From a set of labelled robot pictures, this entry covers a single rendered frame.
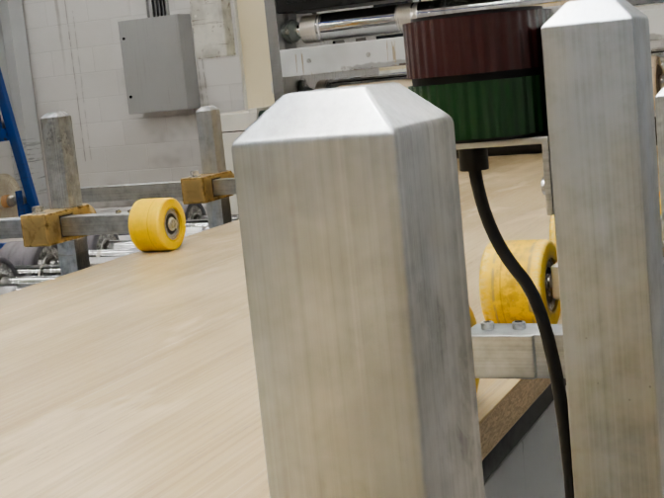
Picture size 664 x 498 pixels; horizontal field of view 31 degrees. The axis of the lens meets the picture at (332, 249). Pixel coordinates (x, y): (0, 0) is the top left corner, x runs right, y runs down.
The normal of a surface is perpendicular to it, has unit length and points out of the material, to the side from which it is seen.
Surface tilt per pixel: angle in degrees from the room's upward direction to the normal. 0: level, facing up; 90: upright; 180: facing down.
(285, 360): 90
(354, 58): 90
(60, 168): 90
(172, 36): 90
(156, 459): 0
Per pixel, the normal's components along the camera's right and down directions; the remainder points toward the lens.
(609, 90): -0.40, 0.18
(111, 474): -0.10, -0.98
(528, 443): 0.91, -0.03
